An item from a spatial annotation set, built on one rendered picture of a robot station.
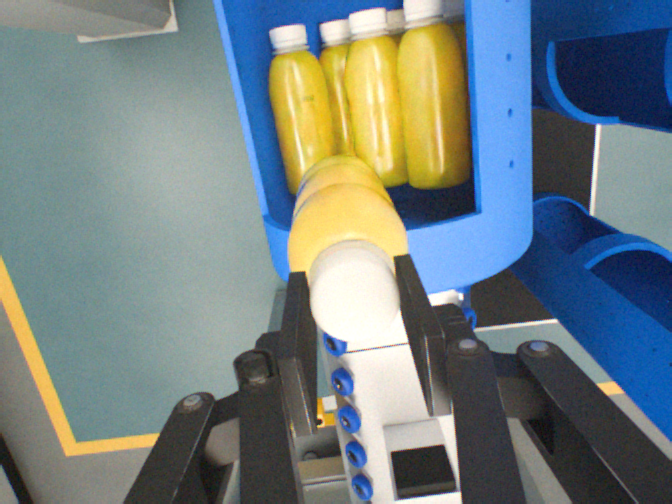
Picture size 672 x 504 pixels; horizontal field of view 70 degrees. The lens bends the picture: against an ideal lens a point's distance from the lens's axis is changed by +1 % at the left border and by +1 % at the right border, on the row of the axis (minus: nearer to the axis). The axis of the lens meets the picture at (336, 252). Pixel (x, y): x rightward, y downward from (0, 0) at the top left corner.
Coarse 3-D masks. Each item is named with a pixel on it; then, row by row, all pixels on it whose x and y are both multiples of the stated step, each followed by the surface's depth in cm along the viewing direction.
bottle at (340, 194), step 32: (320, 160) 35; (352, 160) 33; (320, 192) 26; (352, 192) 25; (384, 192) 29; (320, 224) 23; (352, 224) 22; (384, 224) 23; (288, 256) 25; (320, 256) 22; (384, 256) 22
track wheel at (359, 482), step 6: (360, 474) 85; (354, 480) 84; (360, 480) 83; (366, 480) 84; (354, 486) 85; (360, 486) 83; (366, 486) 83; (360, 492) 84; (366, 492) 83; (372, 492) 83; (366, 498) 83
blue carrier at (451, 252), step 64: (256, 0) 52; (320, 0) 57; (384, 0) 57; (512, 0) 37; (256, 64) 52; (512, 64) 38; (256, 128) 51; (512, 128) 40; (448, 192) 63; (512, 192) 42; (448, 256) 40; (512, 256) 44
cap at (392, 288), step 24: (336, 264) 20; (360, 264) 20; (384, 264) 20; (312, 288) 20; (336, 288) 20; (360, 288) 20; (384, 288) 20; (312, 312) 20; (336, 312) 20; (360, 312) 20; (384, 312) 20; (336, 336) 21; (360, 336) 21
